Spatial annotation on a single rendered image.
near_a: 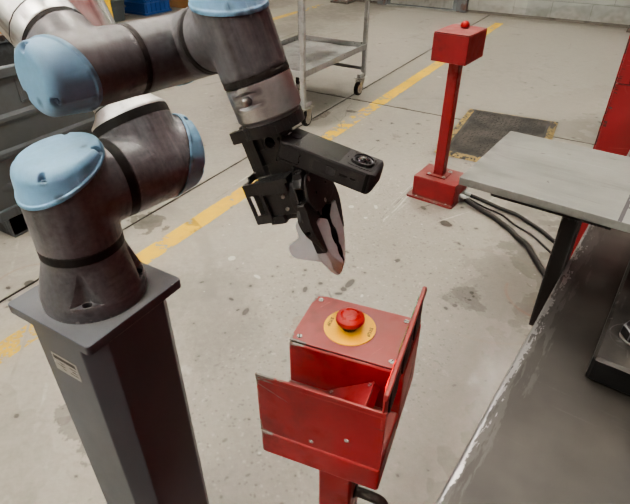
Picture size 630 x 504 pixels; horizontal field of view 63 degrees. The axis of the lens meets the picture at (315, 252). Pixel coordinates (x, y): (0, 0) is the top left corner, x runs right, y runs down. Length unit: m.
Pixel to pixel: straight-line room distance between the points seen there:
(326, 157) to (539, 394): 0.32
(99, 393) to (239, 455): 0.74
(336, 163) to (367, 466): 0.36
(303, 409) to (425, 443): 0.97
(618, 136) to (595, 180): 0.89
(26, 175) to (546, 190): 0.61
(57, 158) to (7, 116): 1.82
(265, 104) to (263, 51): 0.05
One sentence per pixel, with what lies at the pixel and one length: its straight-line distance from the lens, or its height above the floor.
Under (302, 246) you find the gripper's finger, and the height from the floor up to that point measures 0.92.
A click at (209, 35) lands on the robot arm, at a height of 1.16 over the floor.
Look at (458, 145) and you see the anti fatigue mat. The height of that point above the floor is 0.02.
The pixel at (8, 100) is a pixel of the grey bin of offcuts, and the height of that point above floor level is 0.58.
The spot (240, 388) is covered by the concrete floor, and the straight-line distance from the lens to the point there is 1.69.
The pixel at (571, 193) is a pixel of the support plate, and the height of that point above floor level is 1.00.
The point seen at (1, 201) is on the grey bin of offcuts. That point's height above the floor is 0.19.
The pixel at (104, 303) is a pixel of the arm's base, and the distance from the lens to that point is 0.78.
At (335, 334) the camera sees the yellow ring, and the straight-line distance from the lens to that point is 0.71.
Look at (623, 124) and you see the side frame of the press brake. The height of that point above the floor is 0.79.
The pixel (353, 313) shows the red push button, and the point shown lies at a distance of 0.71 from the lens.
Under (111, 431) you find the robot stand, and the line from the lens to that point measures 0.94.
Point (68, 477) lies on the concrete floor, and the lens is 1.63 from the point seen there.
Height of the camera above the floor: 1.27
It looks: 35 degrees down
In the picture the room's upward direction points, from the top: straight up
